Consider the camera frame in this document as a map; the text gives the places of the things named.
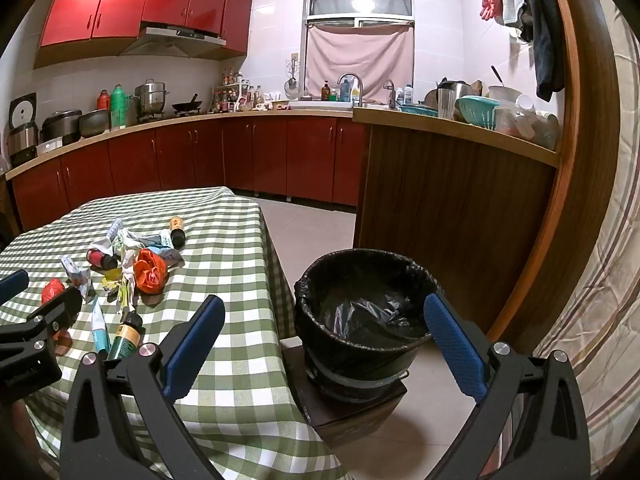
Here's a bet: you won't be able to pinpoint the tall chrome faucet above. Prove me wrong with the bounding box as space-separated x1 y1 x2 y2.
336 73 364 107

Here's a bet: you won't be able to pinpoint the pink curtain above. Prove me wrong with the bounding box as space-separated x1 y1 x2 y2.
305 21 416 103

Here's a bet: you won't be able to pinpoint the orange plastic bag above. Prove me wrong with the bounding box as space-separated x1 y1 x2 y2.
133 248 168 295

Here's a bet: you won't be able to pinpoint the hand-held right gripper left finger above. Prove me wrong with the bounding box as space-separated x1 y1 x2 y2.
59 295 236 480

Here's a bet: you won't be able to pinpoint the black wok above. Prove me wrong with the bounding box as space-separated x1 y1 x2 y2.
171 94 204 113

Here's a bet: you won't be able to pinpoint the striped beige cloth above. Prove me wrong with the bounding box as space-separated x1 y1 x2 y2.
530 25 640 480

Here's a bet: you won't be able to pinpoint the red wall cabinets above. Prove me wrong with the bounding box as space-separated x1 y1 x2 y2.
34 0 256 68

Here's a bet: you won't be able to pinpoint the steel kettle black handle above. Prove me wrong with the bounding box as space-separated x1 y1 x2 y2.
425 80 472 111

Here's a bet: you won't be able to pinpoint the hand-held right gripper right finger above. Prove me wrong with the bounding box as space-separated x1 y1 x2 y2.
422 292 592 480

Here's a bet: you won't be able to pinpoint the gas stove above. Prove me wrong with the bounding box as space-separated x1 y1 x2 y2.
136 109 206 123

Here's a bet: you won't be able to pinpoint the teal plastic basket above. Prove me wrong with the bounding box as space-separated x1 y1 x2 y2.
456 95 501 128

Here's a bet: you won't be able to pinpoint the green white checked tablecloth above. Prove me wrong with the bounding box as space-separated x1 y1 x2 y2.
0 186 351 480

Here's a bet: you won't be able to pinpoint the white teal tube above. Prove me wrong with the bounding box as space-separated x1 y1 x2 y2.
90 296 112 356

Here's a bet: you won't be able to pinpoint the wooden bar counter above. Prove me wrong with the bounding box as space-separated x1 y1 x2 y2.
352 105 561 333

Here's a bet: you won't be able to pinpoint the dark metal bowl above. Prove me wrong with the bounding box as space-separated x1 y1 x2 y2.
77 109 111 138

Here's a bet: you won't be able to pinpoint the wooden door frame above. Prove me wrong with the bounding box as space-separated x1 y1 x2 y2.
487 0 623 356

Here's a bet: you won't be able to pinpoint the white bowl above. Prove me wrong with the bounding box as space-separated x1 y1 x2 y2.
488 85 523 106

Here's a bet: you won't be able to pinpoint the steel range hood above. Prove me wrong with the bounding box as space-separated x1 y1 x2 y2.
119 21 227 58

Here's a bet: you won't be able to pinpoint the brown bottle black cap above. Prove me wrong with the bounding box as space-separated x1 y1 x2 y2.
168 216 187 249

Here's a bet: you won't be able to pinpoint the dark bottle red cap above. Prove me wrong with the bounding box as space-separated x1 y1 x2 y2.
86 248 119 271

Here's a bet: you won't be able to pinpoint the clear glass cup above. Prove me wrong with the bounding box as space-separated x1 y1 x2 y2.
437 88 457 120

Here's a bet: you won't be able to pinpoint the clear plastic containers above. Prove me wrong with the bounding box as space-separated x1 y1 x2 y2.
495 95 560 151

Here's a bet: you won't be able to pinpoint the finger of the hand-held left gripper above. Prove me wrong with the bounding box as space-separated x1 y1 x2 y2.
0 286 83 348
0 269 30 306

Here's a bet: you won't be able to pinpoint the dark wooden stool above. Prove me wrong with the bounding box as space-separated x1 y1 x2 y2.
280 337 408 443

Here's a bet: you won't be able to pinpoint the steel steamer pot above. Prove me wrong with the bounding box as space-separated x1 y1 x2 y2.
131 79 170 116

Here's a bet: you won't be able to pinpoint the hanging wire strainer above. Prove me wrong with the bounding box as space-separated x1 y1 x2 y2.
285 57 301 98

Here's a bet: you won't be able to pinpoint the green bottle black cap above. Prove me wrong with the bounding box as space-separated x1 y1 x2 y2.
106 311 145 361

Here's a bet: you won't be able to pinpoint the steel rice cooker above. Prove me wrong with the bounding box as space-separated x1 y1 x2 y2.
6 92 40 161

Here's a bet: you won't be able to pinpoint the white green wrapper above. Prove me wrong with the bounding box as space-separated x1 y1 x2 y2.
112 230 146 281

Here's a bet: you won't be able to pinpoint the dark hanging cloth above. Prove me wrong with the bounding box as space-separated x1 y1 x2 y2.
517 0 566 103

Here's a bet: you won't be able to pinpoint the green thermos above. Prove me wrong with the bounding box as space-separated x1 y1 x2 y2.
110 84 128 130

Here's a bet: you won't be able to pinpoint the red wrapper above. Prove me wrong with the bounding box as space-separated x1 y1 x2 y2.
41 279 66 305

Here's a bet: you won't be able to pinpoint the window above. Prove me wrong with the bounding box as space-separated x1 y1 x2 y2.
303 0 416 28

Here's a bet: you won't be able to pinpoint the red base cabinets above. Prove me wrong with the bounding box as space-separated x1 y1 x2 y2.
7 115 371 233

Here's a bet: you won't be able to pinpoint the white paper wrapper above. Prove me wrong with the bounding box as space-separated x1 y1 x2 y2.
61 255 93 301

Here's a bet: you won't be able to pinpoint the spice rack with bottles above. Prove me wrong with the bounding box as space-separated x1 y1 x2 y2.
210 67 251 113

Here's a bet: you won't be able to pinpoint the black trash bin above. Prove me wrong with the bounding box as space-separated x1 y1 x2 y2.
293 248 443 401

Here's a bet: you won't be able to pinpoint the black cooking pot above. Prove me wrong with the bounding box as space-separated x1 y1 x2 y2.
39 109 83 145

